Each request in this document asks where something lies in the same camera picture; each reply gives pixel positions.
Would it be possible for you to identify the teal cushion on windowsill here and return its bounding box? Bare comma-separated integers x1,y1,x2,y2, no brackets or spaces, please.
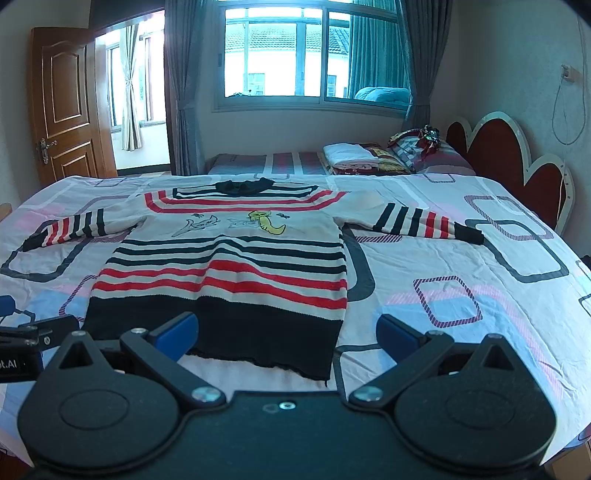
354,87,411,110

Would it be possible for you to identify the folded white red blanket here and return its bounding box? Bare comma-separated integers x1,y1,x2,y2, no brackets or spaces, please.
322,143,411,176

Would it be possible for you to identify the red white headboard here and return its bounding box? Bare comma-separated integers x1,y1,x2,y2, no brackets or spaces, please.
446,111,575,234

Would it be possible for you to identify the brown wooden door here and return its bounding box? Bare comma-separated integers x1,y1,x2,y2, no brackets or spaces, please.
27,27,117,186

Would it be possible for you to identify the wall socket with cable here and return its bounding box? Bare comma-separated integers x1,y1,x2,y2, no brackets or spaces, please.
550,64,587,146

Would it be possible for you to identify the dark grey left curtain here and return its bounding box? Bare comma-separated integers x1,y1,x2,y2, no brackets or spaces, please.
164,0,207,176

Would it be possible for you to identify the striped knit sweater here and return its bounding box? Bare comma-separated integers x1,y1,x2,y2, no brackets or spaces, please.
23,178,484,381

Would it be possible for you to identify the dark grey right curtain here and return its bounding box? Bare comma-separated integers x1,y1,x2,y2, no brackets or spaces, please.
397,0,453,128

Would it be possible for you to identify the patterned bed sheet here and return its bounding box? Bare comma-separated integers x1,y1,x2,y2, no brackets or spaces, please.
1,174,590,456

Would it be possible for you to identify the striped plaid pillow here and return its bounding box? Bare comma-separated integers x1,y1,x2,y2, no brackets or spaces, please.
388,125,476,176

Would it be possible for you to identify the large bedroom window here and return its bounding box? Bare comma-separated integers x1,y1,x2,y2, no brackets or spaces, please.
215,1,409,113

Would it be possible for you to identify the dark grey curtain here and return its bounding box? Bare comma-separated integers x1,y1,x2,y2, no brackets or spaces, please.
164,0,207,176
397,0,453,128

